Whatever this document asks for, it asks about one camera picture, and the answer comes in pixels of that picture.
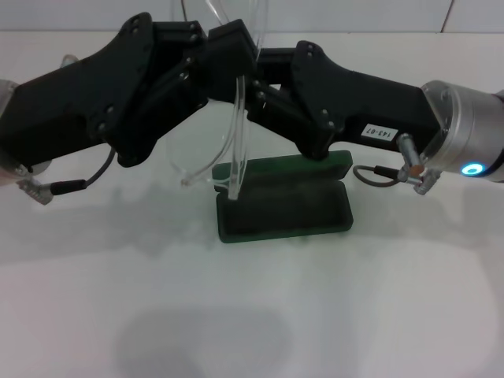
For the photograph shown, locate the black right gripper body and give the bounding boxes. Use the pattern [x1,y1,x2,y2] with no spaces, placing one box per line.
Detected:
[291,39,441,161]

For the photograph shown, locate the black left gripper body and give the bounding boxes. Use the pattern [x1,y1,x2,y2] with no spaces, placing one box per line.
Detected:
[0,13,159,169]

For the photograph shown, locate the clear plastic glasses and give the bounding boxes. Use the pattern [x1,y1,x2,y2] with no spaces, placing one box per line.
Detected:
[167,0,269,202]

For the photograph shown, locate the green glasses case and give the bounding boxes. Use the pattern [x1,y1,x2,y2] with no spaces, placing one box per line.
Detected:
[211,149,354,245]

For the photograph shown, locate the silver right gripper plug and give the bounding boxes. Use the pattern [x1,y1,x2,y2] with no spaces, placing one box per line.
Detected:
[398,133,428,175]

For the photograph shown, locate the grey right gripper cable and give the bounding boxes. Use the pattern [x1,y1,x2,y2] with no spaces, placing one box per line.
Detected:
[352,164,440,195]

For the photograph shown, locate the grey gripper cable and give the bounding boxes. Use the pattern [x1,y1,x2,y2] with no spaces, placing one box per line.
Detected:
[352,164,440,195]
[17,149,119,206]

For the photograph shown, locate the grey left gripper cable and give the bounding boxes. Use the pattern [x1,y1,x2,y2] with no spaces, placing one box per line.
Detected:
[17,149,119,206]

